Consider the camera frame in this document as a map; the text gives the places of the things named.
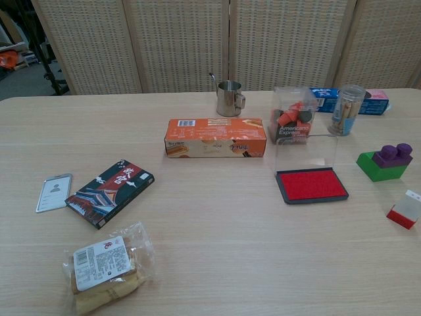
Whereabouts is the green toy block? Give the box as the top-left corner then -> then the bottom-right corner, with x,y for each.
356,150 -> 407,182

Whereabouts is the dark red patterned card box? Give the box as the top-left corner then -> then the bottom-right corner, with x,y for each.
64,158 -> 156,230

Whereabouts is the blue cookie box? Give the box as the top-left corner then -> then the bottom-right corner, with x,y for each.
309,87 -> 391,116

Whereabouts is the bagged bread snack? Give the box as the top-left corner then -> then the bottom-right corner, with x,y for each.
62,221 -> 156,315

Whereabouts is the red and white block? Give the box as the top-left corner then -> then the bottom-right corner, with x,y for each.
385,190 -> 421,230

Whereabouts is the clear box of coffee capsules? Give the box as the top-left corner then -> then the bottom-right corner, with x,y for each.
268,86 -> 318,145

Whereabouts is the steel pitcher with thin spout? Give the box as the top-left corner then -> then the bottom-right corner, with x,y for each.
207,72 -> 247,117

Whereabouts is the clear ID card holder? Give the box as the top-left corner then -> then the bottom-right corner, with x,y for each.
35,173 -> 74,214

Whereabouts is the clear jar of biscuit sticks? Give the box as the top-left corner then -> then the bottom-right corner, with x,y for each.
328,84 -> 366,136

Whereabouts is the wooden rattan folding screen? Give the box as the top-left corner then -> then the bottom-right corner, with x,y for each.
31,0 -> 421,96

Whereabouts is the orange bag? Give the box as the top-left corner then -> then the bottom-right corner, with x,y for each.
0,51 -> 17,69

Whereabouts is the red ink pad clear lid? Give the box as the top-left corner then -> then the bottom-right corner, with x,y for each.
274,134 -> 349,205

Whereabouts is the purple two-stud toy block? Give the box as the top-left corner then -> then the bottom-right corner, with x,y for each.
372,143 -> 414,171

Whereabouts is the orange biscuit box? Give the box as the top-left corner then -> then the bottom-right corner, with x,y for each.
163,118 -> 268,159

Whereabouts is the black tripod stand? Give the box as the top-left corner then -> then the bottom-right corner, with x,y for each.
18,0 -> 72,96

